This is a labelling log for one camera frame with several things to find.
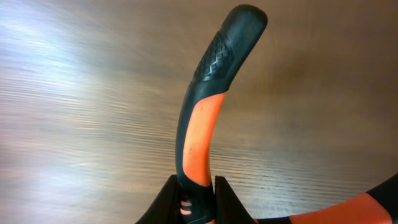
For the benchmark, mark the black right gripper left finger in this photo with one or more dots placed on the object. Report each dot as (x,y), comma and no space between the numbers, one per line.
(165,209)

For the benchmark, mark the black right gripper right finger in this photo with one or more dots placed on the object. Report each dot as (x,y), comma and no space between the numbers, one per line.
(229,209)

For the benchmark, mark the orange black pliers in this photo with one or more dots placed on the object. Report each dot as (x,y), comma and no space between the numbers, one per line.
(223,58)

